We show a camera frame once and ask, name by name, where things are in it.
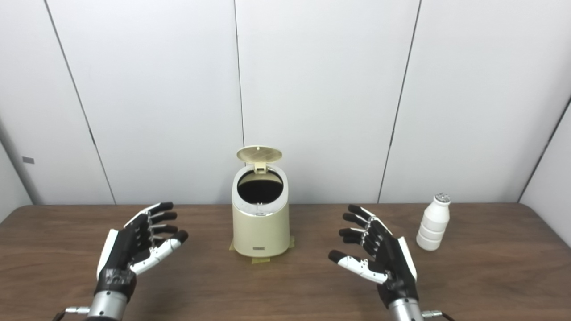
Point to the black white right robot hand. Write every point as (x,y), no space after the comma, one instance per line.
(392,263)

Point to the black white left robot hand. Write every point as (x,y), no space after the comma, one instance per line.
(122,252)

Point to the small white plastic bottle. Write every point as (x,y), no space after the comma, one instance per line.
(432,225)

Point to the round cream bin lid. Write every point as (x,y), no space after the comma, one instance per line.
(259,154)

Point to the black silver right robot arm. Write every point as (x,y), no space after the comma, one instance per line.
(405,311)

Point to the cream-colored bin body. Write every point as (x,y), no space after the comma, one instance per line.
(261,232)

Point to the small grey wall tag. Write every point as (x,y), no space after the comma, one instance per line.
(28,160)

